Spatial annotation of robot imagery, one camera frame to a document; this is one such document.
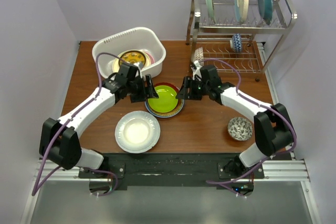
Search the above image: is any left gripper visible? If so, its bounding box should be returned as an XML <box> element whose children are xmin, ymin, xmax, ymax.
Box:
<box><xmin>127</xmin><ymin>74</ymin><xmax>158</xmax><ymax>103</ymax></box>

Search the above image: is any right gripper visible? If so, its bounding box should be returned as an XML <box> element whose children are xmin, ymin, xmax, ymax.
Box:
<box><xmin>175</xmin><ymin>76</ymin><xmax>210</xmax><ymax>101</ymax></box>

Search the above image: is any lime green plate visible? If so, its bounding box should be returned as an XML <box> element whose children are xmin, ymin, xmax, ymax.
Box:
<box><xmin>148</xmin><ymin>85</ymin><xmax>178</xmax><ymax>113</ymax></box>

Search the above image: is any pink plate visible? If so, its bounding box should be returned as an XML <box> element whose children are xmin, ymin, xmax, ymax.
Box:
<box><xmin>144</xmin><ymin>52</ymin><xmax>155</xmax><ymax>65</ymax></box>

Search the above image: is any yellow patterned plate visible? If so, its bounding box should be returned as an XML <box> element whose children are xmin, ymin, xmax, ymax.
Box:
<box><xmin>119</xmin><ymin>50</ymin><xmax>148</xmax><ymax>66</ymax></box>

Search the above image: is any beige plate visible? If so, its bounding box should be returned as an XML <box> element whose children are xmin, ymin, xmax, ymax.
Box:
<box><xmin>112</xmin><ymin>50</ymin><xmax>153</xmax><ymax>74</ymax></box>

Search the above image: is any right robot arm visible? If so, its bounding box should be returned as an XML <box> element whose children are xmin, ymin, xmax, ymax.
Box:
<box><xmin>176</xmin><ymin>61</ymin><xmax>297</xmax><ymax>178</ymax></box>

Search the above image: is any white plastic bin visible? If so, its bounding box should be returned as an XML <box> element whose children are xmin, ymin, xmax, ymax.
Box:
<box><xmin>92</xmin><ymin>27</ymin><xmax>166</xmax><ymax>78</ymax></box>

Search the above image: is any red fluted plate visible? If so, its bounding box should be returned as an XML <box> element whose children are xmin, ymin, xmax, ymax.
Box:
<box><xmin>145</xmin><ymin>82</ymin><xmax>184</xmax><ymax>118</ymax></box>

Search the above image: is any blue rimmed yellow plate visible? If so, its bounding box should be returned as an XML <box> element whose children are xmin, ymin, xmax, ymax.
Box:
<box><xmin>145</xmin><ymin>101</ymin><xmax>184</xmax><ymax>118</ymax></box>

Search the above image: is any white scalloped plate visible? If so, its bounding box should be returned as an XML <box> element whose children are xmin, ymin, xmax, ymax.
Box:
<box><xmin>115</xmin><ymin>111</ymin><xmax>161</xmax><ymax>154</ymax></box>

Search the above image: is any patterned bowl in rack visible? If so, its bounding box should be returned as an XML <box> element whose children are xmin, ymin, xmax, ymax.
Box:
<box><xmin>194</xmin><ymin>47</ymin><xmax>204</xmax><ymax>66</ymax></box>

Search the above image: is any black white floral bowl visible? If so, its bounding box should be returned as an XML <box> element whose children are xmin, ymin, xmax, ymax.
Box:
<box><xmin>227</xmin><ymin>117</ymin><xmax>253</xmax><ymax>141</ymax></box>

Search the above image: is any blue zigzag cup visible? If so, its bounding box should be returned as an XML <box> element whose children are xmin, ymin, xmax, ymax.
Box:
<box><xmin>230</xmin><ymin>34</ymin><xmax>242</xmax><ymax>53</ymax></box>

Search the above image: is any steel dish rack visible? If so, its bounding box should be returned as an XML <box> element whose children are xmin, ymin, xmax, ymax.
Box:
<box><xmin>186</xmin><ymin>0</ymin><xmax>298</xmax><ymax>82</ymax></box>

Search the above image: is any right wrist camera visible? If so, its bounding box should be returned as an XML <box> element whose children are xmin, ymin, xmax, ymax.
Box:
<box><xmin>191</xmin><ymin>60</ymin><xmax>203</xmax><ymax>80</ymax></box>

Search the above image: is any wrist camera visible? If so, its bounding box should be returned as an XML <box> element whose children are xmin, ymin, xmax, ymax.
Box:
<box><xmin>134</xmin><ymin>62</ymin><xmax>145</xmax><ymax>70</ymax></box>
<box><xmin>191</xmin><ymin>60</ymin><xmax>203</xmax><ymax>80</ymax></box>

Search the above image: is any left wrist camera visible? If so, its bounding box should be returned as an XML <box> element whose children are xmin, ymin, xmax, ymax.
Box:
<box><xmin>134</xmin><ymin>62</ymin><xmax>145</xmax><ymax>70</ymax></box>

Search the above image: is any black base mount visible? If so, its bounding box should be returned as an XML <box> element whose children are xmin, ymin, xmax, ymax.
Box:
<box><xmin>78</xmin><ymin>152</ymin><xmax>263</xmax><ymax>192</ymax></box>

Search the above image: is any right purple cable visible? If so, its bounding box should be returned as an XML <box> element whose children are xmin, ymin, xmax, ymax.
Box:
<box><xmin>206</xmin><ymin>58</ymin><xmax>297</xmax><ymax>192</ymax></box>

